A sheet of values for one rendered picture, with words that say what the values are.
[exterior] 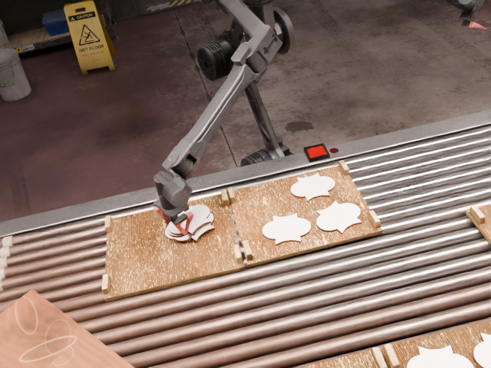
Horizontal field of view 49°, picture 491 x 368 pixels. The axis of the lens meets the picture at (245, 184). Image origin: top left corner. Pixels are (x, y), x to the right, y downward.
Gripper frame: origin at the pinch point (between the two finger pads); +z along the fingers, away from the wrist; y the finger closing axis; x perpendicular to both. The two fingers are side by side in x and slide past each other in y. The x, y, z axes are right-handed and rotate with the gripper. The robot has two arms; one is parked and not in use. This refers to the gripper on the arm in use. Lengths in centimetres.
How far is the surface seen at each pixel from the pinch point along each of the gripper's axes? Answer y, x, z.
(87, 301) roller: 1.3, 33.6, 6.1
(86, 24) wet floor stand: 333, -135, 51
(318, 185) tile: -19.1, -43.9, 1.9
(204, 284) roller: -20.8, 6.9, 5.4
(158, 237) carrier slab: 4.3, 5.3, 3.5
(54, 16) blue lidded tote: 425, -144, 64
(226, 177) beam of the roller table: 12.5, -30.2, 5.0
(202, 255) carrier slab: -12.9, 0.9, 3.5
